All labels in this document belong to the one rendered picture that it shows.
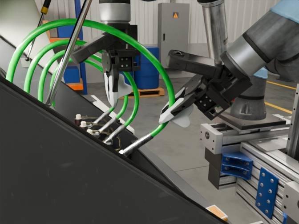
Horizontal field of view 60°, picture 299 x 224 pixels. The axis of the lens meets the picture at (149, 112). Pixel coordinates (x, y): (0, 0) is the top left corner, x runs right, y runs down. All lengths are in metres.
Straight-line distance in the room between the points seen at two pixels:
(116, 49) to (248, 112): 0.69
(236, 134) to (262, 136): 0.14
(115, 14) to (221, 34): 0.58
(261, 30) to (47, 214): 0.45
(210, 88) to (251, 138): 0.70
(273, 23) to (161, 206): 0.36
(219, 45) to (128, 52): 0.56
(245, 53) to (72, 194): 0.38
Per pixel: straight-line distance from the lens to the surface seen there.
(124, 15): 0.64
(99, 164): 0.34
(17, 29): 0.99
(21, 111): 0.30
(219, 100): 0.55
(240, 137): 1.17
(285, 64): 0.56
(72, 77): 6.09
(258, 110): 1.17
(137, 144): 0.62
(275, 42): 0.52
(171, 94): 0.59
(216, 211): 0.73
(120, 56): 0.64
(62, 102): 0.99
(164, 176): 0.87
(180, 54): 0.54
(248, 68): 0.53
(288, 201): 0.86
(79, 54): 0.63
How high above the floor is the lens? 1.41
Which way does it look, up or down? 18 degrees down
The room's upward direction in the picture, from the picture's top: straight up
